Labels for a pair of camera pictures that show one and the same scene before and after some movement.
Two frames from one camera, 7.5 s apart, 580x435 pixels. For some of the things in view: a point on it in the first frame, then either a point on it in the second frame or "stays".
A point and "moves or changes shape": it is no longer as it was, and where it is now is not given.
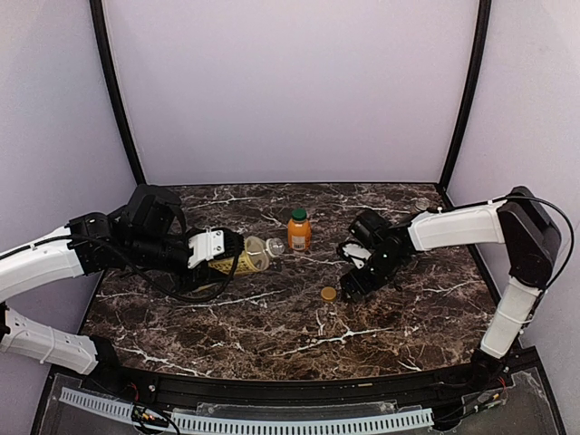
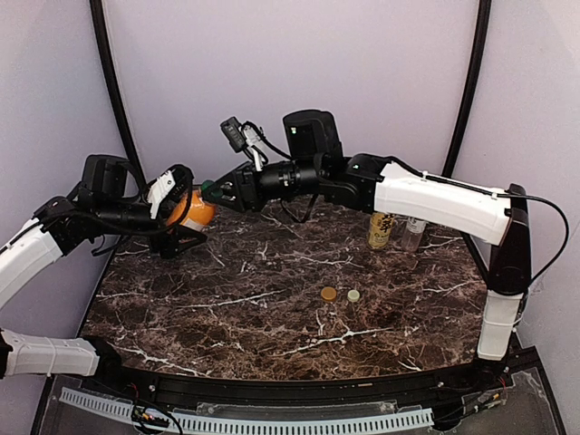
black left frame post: [99, 23] stays
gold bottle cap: [328, 293] stays
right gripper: [355, 283] to [247, 185]
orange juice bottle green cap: [299, 231] to [199, 214]
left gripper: [233, 245] to [159, 236]
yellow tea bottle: [255, 256] moves or changes shape
